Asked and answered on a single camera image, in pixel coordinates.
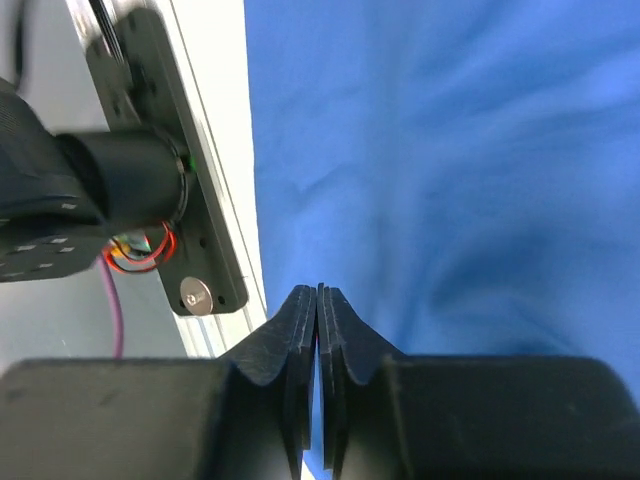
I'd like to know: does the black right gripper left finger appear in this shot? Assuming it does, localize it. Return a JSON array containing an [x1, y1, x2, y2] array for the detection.
[[1, 286, 316, 479]]

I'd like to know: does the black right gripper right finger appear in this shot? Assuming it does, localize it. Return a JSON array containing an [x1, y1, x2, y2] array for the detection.
[[317, 285, 639, 479]]

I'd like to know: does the blue surgical cloth wrap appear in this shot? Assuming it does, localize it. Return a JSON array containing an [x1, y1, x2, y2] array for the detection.
[[243, 0, 640, 480]]

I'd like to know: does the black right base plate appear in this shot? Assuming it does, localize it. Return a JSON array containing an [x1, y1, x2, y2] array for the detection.
[[80, 1, 248, 316]]

